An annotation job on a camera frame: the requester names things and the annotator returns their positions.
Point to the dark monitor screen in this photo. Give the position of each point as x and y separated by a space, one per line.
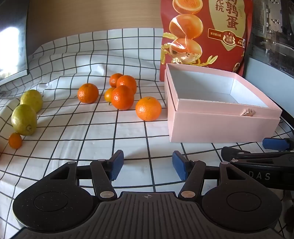
11 34

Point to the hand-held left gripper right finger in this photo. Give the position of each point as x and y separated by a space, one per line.
180 165

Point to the pink cardboard box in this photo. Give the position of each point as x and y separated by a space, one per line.
206 124

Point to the green lemon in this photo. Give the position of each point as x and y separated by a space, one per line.
24 119
32 100

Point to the small yellowish mandarin orange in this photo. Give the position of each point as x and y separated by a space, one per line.
108 95

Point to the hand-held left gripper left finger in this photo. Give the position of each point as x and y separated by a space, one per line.
117 163

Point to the black glass computer case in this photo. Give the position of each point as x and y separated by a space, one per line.
271 23

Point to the white black checkered cloth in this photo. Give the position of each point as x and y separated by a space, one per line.
69 137

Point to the red snack bag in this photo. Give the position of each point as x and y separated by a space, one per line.
206 34

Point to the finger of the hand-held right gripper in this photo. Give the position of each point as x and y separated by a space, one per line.
273 143
232 152

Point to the small orange kumquat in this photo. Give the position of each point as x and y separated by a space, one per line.
15 140

